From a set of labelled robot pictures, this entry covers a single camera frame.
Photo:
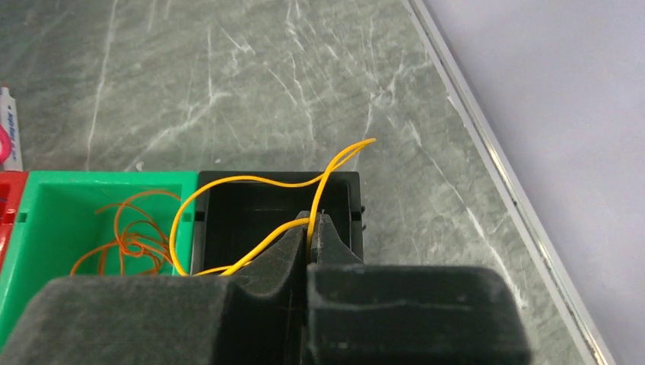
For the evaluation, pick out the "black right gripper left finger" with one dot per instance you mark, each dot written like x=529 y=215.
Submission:
x=252 y=317

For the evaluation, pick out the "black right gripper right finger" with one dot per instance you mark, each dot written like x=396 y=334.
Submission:
x=406 y=314

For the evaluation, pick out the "black plastic bin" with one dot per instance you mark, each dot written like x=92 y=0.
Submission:
x=232 y=218

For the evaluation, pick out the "green plastic bin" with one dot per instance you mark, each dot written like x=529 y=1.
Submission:
x=89 y=223

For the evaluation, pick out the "red plastic bin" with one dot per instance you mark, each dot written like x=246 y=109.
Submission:
x=12 y=188

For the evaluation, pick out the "pink framed whiteboard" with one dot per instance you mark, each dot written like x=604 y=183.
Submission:
x=6 y=145

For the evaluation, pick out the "white marker pen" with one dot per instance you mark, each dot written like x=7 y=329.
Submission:
x=9 y=120

